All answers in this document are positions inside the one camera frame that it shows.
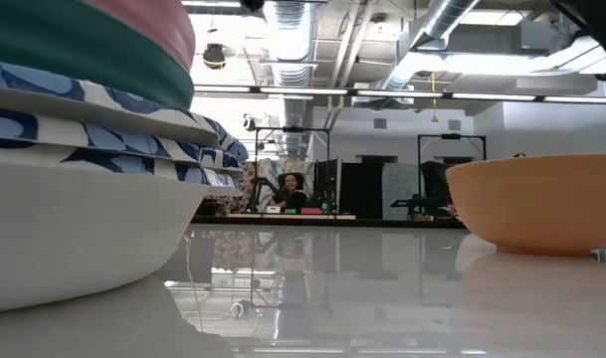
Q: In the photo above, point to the pink plastic bowl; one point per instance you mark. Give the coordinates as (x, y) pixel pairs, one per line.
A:
(158, 25)

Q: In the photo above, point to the silver round ventilation duct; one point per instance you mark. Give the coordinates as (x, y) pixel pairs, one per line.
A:
(290, 40)

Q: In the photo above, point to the black background machine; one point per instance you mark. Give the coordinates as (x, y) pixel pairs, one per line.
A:
(432, 184)

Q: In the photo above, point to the brown patterned curtain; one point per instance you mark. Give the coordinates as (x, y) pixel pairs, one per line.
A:
(251, 179)

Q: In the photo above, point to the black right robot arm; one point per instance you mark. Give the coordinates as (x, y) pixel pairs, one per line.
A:
(601, 20)

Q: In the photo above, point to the black dome ceiling fixture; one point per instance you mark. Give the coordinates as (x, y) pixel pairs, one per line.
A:
(214, 55)

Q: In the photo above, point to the black overhead light bar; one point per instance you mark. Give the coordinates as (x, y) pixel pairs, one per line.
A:
(407, 93)

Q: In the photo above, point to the black frame stand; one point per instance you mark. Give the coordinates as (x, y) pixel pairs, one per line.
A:
(452, 135)
(292, 129)

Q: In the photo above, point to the pale blue patterned cloth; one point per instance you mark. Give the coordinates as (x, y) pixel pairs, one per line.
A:
(267, 169)

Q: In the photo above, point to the blue patterned white plates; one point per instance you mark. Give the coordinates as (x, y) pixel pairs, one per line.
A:
(108, 117)

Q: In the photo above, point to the teal plastic bowl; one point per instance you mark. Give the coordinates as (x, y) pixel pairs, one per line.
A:
(83, 54)

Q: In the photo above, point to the small white box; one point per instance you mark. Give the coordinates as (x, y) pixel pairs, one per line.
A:
(273, 209)

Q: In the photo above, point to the teal panel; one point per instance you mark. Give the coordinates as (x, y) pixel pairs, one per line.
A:
(399, 191)

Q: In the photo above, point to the silver slanted ventilation duct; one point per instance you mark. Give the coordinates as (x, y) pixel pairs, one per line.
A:
(442, 20)

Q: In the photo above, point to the grey wall vent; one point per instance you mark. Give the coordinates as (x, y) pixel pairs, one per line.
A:
(379, 124)
(454, 125)

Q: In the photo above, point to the peach orange plastic bowl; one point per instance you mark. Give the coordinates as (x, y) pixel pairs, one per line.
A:
(536, 204)

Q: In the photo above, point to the blue patterned paper bowl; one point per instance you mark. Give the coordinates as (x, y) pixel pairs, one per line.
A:
(108, 145)
(73, 233)

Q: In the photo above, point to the small pink box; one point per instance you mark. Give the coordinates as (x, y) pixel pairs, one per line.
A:
(311, 210)

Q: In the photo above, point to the small green box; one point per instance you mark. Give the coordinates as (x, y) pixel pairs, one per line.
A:
(290, 211)

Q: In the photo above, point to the person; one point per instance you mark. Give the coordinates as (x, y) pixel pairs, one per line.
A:
(293, 199)

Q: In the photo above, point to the black background robot arm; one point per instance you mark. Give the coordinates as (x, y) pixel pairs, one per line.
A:
(265, 185)

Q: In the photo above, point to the black partition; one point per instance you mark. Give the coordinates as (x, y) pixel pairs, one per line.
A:
(362, 191)

